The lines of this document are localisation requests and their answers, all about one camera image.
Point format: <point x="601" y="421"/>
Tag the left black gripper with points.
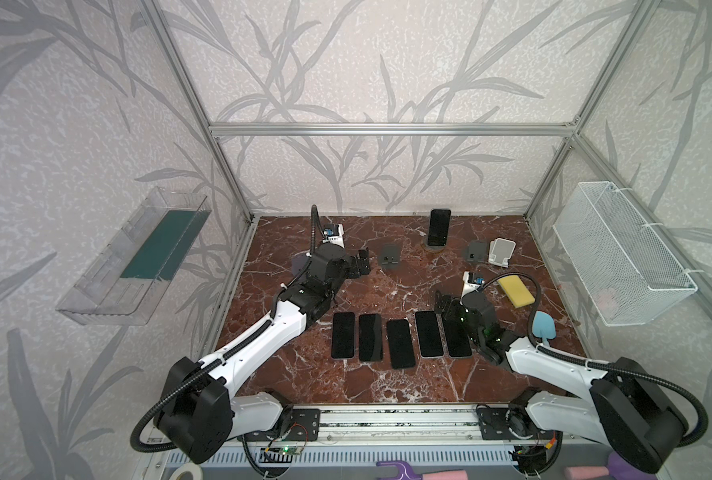
<point x="359" y="262"/>

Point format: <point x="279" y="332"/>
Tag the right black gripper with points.
<point x="446" y="306"/>

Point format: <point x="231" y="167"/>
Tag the teal phone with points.
<point x="457" y="340"/>

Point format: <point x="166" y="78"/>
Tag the white-edged phone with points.
<point x="429" y="337"/>

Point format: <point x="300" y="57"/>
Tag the pink-edged phone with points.
<point x="343" y="335"/>

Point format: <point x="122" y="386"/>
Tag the white folding phone stand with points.
<point x="501" y="251"/>

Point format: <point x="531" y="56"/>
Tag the black phone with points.
<point x="370" y="341"/>
<point x="400" y="342"/>

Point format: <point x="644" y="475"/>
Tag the dark phone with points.
<point x="439" y="223"/>

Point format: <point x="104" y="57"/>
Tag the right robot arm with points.
<point x="641" y="417"/>

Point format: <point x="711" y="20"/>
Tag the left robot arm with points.
<point x="201" y="408"/>

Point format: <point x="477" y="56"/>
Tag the grey round phone stand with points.
<point x="476" y="252"/>

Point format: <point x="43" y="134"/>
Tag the yellow sponge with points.
<point x="515" y="287"/>

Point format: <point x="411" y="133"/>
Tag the light blue sponge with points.
<point x="544" y="327"/>

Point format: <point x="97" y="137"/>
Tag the purple plastic tool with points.
<point x="404" y="471"/>

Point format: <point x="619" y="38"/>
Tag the purple pink scoop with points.
<point x="616" y="468"/>

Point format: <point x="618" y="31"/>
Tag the white tape roll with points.
<point x="188" y="471"/>

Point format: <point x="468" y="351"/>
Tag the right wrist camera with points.
<point x="472" y="282"/>

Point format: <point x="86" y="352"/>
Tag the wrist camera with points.
<point x="472" y="282"/>
<point x="328" y="257"/>

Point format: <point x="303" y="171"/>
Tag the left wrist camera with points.
<point x="328" y="257"/>

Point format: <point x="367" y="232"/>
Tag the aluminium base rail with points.
<point x="362" y="434"/>

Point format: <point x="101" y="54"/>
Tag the white wire mesh basket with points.
<point x="629" y="273"/>

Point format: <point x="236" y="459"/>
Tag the clear acrylic wall shelf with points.
<point x="127" y="281"/>

